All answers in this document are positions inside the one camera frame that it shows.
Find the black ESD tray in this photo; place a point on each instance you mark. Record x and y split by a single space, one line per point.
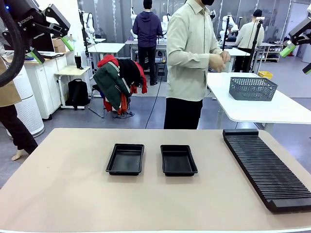
125 160
178 161

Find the wooden storage shelf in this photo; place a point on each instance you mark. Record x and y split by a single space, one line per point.
269 52

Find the white cabinet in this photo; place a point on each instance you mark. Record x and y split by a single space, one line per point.
43 85

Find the metal frame chair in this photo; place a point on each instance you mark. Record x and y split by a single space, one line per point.
96 106

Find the black camera stand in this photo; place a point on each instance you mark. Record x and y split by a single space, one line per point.
226 31

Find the person's left hand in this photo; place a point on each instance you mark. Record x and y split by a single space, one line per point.
226 55

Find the person's left forearm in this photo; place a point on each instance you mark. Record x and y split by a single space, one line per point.
215 49

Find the dark green padded jacket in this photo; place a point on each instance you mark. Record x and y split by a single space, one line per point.
109 82

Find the black computer monitor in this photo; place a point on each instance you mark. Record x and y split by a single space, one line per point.
43 43

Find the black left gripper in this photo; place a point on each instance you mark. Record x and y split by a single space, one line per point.
24 20

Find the black jacket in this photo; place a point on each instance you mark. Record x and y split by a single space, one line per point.
130 70

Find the person's right hand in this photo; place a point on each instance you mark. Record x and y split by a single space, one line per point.
217 63

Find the yellow plastic bin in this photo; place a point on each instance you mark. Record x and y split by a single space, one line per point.
264 74

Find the brown cardboard box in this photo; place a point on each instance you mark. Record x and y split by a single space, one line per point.
58 44

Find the black slotted board rack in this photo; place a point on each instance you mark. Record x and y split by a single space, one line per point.
264 170

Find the person in navy hoodie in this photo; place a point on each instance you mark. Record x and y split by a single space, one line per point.
147 26

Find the black tripod with phone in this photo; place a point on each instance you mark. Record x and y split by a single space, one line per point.
256 43

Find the white long work table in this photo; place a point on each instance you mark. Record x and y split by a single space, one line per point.
236 52

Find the person's right forearm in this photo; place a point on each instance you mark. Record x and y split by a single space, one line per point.
189 61

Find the person in brown apron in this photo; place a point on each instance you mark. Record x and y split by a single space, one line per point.
9 121

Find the black backpack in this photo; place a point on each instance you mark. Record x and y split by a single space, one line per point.
77 93

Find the grey plastic mesh basket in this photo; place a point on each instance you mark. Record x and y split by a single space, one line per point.
252 88

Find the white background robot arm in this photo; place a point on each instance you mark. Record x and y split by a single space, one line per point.
88 23
133 24
166 24
229 23

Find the person in beige shirt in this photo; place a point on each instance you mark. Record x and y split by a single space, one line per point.
187 48

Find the black tumbler with straw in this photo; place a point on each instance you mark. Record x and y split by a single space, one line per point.
78 60

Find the white square work table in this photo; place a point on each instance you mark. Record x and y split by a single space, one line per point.
104 47

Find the person with black beanie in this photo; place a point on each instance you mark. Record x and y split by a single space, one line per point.
247 36

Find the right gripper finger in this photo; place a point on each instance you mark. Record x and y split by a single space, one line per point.
307 68
298 32

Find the small wooden top desk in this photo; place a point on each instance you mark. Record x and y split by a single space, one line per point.
73 70

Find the grey metal workbench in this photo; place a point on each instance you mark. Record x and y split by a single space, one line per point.
130 42

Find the white air purifier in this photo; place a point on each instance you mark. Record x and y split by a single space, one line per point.
26 109

